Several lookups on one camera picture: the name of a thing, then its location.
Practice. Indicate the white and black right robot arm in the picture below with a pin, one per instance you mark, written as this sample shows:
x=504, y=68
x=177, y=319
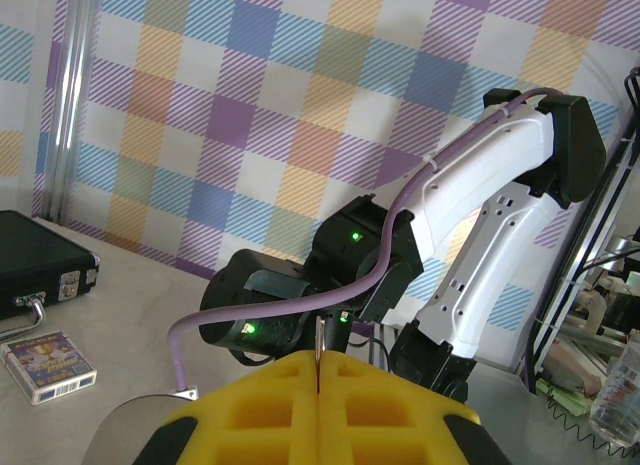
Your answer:
x=475, y=185

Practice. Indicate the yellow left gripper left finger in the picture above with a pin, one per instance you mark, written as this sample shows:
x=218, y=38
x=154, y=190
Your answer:
x=295, y=435

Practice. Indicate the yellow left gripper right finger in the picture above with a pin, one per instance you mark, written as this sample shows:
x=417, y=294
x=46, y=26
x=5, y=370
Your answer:
x=340, y=435

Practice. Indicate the aluminium corner post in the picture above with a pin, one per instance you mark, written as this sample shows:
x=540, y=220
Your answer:
x=70, y=110

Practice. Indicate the black metal rack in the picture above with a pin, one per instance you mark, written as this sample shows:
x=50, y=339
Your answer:
x=627, y=100

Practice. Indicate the green paper stack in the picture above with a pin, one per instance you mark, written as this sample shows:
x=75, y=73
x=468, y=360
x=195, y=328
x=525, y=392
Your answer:
x=565, y=392

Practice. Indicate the clear plastic water bottle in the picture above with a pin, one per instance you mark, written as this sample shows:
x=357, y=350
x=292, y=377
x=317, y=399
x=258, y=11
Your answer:
x=617, y=395

